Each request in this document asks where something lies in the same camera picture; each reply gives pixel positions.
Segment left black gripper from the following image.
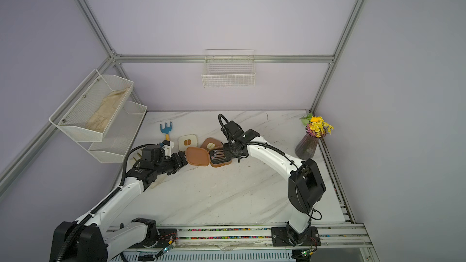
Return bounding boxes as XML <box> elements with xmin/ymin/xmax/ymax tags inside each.
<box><xmin>155</xmin><ymin>151</ymin><xmax>194</xmax><ymax>176</ymax></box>

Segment brown case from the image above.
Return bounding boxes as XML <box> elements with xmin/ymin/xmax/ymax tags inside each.
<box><xmin>185</xmin><ymin>147</ymin><xmax>232</xmax><ymax>168</ymax></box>
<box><xmin>200</xmin><ymin>137</ymin><xmax>223</xmax><ymax>151</ymax></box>

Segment cream nail clipper case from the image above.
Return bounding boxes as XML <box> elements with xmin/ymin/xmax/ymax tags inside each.
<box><xmin>178</xmin><ymin>134</ymin><xmax>198</xmax><ymax>152</ymax></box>

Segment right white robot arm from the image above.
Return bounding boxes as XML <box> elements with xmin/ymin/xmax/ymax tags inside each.
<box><xmin>209</xmin><ymin>114</ymin><xmax>326</xmax><ymax>245</ymax></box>

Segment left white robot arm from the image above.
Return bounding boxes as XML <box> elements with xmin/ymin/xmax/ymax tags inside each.
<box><xmin>50</xmin><ymin>141</ymin><xmax>188</xmax><ymax>262</ymax></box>

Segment blue yellow toy rake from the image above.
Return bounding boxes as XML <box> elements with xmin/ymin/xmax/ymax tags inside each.
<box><xmin>160</xmin><ymin>121</ymin><xmax>172</xmax><ymax>141</ymax></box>

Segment white mesh lower shelf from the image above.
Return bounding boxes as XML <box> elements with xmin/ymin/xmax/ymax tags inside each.
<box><xmin>86</xmin><ymin>101</ymin><xmax>147</xmax><ymax>163</ymax></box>

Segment white mesh shelf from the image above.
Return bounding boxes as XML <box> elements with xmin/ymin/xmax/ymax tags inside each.
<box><xmin>86</xmin><ymin>101</ymin><xmax>147</xmax><ymax>163</ymax></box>
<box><xmin>49</xmin><ymin>70</ymin><xmax>133</xmax><ymax>143</ymax></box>

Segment dark glass vase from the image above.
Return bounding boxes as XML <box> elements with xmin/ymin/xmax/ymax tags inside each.
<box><xmin>295</xmin><ymin>135</ymin><xmax>319</xmax><ymax>160</ymax></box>

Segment beige cloth glove in shelf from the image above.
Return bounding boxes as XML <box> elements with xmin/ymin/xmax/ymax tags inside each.
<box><xmin>85</xmin><ymin>89</ymin><xmax>128</xmax><ymax>133</ymax></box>

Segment yellow flower bouquet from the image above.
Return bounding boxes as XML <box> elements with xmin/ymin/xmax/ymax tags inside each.
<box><xmin>300</xmin><ymin>113</ymin><xmax>334</xmax><ymax>138</ymax></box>

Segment white mesh upper shelf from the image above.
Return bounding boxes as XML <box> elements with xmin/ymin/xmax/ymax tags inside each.
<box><xmin>49</xmin><ymin>70</ymin><xmax>133</xmax><ymax>143</ymax></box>

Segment white wire wall basket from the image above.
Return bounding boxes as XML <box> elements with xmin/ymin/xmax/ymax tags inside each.
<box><xmin>201</xmin><ymin>49</ymin><xmax>256</xmax><ymax>88</ymax></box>

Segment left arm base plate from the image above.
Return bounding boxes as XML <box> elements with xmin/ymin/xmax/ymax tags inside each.
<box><xmin>129</xmin><ymin>228</ymin><xmax>178</xmax><ymax>249</ymax></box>

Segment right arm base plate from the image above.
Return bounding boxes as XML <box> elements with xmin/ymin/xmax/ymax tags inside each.
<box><xmin>271</xmin><ymin>226</ymin><xmax>321</xmax><ymax>247</ymax></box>

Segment aluminium frame rail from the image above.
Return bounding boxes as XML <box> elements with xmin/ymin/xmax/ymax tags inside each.
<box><xmin>114</xmin><ymin>55</ymin><xmax>334</xmax><ymax>63</ymax></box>

